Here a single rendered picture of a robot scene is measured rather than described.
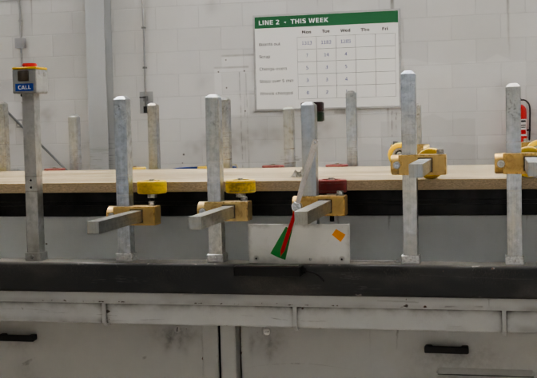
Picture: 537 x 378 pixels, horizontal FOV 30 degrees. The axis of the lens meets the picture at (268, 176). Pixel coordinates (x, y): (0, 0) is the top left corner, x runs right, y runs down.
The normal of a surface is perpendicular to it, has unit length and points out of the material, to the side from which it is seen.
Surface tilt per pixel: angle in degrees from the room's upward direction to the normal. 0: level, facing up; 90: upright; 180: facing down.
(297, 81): 90
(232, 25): 90
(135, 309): 90
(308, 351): 90
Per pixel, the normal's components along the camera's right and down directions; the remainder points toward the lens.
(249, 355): -0.22, 0.06
